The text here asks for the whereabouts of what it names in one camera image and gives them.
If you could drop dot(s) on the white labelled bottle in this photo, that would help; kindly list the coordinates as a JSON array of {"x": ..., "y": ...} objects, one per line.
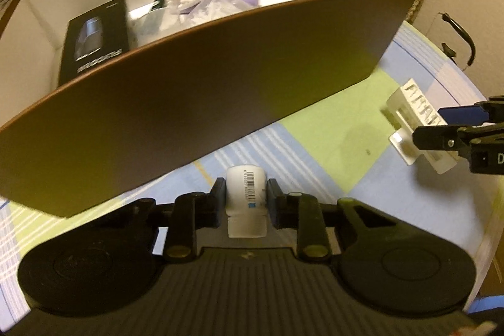
[{"x": 246, "y": 209}]

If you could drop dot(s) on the translucent plastic cup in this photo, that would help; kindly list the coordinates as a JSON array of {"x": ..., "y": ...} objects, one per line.
[{"x": 146, "y": 22}]

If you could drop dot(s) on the checkered tablecloth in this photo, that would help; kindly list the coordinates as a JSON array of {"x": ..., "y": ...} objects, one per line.
[{"x": 339, "y": 147}]

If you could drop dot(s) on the brown white cardboard box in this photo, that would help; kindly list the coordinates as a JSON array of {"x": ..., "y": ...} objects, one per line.
[{"x": 139, "y": 115}]

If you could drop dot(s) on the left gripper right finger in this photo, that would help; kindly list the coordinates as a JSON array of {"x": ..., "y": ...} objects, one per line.
[{"x": 277, "y": 204}]

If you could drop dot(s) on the black shaver box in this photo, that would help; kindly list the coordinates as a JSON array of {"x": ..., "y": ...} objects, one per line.
[{"x": 95, "y": 37}]

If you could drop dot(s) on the clear cotton swab bag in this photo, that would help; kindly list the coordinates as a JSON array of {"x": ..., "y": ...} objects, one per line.
[{"x": 196, "y": 12}]

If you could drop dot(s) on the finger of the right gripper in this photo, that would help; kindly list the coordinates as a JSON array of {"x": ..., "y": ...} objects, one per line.
[
  {"x": 460, "y": 114},
  {"x": 439, "y": 137}
]

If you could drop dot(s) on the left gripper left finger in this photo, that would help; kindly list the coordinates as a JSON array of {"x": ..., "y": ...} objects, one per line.
[{"x": 215, "y": 204}]

